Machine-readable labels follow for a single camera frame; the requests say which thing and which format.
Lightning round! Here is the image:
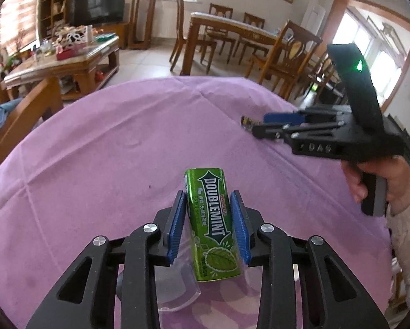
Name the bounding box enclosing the green gum package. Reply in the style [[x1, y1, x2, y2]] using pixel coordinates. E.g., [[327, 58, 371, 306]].
[[185, 168, 241, 282]]

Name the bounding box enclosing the purple tablecloth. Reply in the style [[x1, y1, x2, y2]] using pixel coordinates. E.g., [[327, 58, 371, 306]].
[[0, 76, 391, 328]]

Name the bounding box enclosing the clear plastic tray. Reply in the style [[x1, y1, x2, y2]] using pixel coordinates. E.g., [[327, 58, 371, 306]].
[[155, 233, 262, 314]]

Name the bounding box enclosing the wooden dining chair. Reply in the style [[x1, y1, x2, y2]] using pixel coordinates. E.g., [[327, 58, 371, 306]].
[[245, 20, 322, 100]]

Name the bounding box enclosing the wooden bookshelf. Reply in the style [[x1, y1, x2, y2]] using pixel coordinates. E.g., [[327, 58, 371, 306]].
[[38, 0, 72, 41]]

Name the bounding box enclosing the black television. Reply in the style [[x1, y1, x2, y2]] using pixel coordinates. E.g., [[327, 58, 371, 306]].
[[69, 0, 125, 26]]

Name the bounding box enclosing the right hand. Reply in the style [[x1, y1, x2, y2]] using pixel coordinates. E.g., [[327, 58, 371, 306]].
[[341, 156, 410, 215]]

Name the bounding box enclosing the wooden dining table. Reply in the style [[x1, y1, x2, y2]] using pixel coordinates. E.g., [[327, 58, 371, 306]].
[[179, 10, 285, 76]]

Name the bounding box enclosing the tall wooden stand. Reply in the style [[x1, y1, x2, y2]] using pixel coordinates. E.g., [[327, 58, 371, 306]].
[[128, 0, 156, 50]]

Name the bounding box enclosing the dark snack wrapper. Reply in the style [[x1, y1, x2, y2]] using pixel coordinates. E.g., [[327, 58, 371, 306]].
[[241, 115, 262, 132]]

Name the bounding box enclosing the wooden coffee table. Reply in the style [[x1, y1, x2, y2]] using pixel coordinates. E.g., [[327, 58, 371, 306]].
[[4, 36, 119, 101]]

